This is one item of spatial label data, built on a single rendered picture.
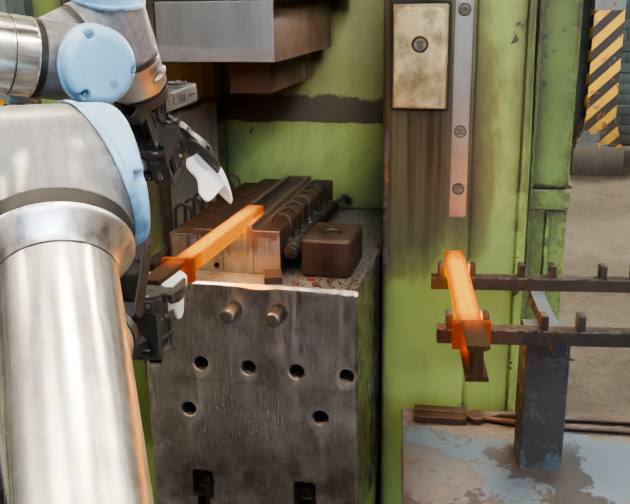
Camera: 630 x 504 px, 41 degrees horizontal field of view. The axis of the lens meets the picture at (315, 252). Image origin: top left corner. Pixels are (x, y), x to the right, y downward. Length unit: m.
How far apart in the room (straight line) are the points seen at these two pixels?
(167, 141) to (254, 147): 0.84
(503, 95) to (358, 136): 0.47
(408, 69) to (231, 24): 0.30
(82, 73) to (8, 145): 0.20
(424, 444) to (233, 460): 0.38
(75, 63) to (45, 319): 0.32
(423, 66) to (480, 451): 0.63
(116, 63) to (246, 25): 0.57
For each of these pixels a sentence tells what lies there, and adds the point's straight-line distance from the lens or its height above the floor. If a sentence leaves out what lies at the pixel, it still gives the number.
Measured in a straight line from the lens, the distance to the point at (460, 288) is 1.18.
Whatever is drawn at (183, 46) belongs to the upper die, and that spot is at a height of 1.29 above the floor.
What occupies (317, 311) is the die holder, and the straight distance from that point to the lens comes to 1.37.
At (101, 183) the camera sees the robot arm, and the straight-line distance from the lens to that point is 0.62.
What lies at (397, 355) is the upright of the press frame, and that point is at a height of 0.72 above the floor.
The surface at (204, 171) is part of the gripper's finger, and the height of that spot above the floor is 1.15.
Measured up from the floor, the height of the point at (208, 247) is 1.01.
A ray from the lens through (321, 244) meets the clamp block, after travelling 1.40.
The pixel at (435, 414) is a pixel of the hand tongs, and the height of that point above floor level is 0.72.
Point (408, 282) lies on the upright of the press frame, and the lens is 1.54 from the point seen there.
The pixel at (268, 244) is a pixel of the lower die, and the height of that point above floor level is 0.97.
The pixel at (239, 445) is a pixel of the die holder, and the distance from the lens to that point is 1.52.
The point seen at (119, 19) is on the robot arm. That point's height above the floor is 1.35.
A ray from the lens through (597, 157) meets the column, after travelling 6.97.
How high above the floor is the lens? 1.37
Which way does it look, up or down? 17 degrees down
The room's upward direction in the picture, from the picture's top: 1 degrees counter-clockwise
